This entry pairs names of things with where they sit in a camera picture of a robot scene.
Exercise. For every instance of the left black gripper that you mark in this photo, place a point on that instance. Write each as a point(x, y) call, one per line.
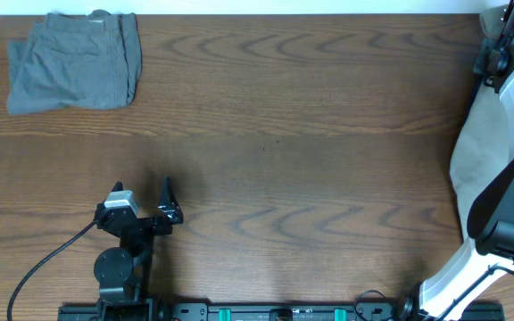
point(169, 208)

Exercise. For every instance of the khaki beige shorts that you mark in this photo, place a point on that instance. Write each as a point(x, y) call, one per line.
point(485, 145)

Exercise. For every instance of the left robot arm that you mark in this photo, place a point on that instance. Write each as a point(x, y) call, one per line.
point(123, 271)

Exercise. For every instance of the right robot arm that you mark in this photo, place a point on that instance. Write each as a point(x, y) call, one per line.
point(452, 293)

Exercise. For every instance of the folded grey shorts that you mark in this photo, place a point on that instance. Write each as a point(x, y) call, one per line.
point(91, 62)

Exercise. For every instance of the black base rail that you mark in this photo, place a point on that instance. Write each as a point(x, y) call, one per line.
point(239, 312)

